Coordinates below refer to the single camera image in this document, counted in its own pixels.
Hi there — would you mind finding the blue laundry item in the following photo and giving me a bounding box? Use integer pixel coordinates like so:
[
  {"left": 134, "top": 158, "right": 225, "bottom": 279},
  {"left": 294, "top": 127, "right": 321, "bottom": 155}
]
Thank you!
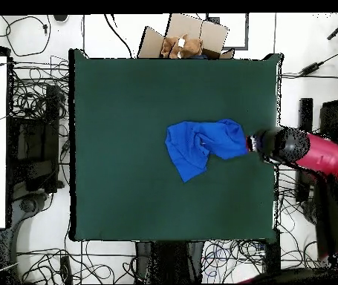
[{"left": 164, "top": 117, "right": 250, "bottom": 183}]

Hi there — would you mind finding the black upright bar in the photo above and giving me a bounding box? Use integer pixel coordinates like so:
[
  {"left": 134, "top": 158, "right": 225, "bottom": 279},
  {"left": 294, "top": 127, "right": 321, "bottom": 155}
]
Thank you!
[{"left": 294, "top": 97, "right": 314, "bottom": 204}]

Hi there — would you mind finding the black chair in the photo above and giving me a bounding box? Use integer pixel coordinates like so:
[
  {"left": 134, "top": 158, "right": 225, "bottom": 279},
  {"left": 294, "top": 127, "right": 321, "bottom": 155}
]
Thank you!
[{"left": 319, "top": 99, "right": 338, "bottom": 138}]

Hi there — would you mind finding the dark stand foot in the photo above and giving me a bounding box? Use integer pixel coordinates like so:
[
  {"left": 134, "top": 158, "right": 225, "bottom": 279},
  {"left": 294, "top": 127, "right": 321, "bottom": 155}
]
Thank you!
[
  {"left": 7, "top": 191, "right": 53, "bottom": 280},
  {"left": 301, "top": 200, "right": 318, "bottom": 225}
]

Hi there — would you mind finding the brown plush toy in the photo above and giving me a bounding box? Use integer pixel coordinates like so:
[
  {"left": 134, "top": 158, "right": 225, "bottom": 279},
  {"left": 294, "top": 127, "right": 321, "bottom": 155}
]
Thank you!
[{"left": 160, "top": 33, "right": 204, "bottom": 59}]

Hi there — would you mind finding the brown cardboard box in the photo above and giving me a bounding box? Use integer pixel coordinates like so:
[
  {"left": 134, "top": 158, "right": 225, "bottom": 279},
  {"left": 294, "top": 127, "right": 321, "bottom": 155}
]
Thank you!
[{"left": 137, "top": 13, "right": 235, "bottom": 60}]

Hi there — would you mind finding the dark green table cloth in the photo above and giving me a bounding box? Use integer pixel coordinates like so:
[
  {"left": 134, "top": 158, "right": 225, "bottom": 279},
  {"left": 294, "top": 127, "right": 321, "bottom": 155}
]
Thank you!
[{"left": 68, "top": 48, "right": 284, "bottom": 242}]

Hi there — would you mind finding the black equipment case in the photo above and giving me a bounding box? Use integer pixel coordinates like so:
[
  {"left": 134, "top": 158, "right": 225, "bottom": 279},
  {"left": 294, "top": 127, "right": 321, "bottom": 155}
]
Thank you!
[{"left": 9, "top": 84, "right": 65, "bottom": 194}]

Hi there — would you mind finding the black power strip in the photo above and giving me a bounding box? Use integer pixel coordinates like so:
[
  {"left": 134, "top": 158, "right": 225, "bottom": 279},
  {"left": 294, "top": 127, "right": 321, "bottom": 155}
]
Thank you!
[{"left": 59, "top": 255, "right": 74, "bottom": 284}]

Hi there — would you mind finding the black floor cable tangle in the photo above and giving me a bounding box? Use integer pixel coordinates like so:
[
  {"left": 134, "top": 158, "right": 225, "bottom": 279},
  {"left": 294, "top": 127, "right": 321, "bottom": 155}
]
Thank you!
[{"left": 275, "top": 166, "right": 318, "bottom": 268}]

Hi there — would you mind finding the black power adapter with cable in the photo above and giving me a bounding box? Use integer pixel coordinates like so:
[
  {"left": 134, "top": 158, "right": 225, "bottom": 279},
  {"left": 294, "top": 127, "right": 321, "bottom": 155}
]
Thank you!
[{"left": 297, "top": 44, "right": 338, "bottom": 76}]

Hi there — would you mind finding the grey floor frame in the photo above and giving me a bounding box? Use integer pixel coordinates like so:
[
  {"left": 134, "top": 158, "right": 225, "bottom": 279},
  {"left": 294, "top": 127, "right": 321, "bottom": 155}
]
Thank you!
[{"left": 205, "top": 13, "right": 250, "bottom": 51}]

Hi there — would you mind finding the blue and black cable tangle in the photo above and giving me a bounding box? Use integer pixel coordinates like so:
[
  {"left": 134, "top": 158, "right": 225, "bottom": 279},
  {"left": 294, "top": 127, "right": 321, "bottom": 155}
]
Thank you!
[{"left": 201, "top": 238, "right": 276, "bottom": 284}]

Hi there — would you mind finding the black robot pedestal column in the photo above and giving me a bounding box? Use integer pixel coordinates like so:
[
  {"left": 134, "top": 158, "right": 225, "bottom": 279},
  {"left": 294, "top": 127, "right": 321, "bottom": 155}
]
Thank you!
[{"left": 134, "top": 240, "right": 205, "bottom": 284}]

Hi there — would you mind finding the black curved floor cable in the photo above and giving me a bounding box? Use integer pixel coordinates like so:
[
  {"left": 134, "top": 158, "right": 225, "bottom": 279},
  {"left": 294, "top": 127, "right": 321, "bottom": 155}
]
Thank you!
[{"left": 103, "top": 13, "right": 134, "bottom": 59}]

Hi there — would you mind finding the black looped cable with plug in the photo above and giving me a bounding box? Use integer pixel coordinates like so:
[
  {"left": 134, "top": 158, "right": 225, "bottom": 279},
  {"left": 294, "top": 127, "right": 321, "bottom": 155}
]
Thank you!
[{"left": 0, "top": 14, "right": 52, "bottom": 57}]

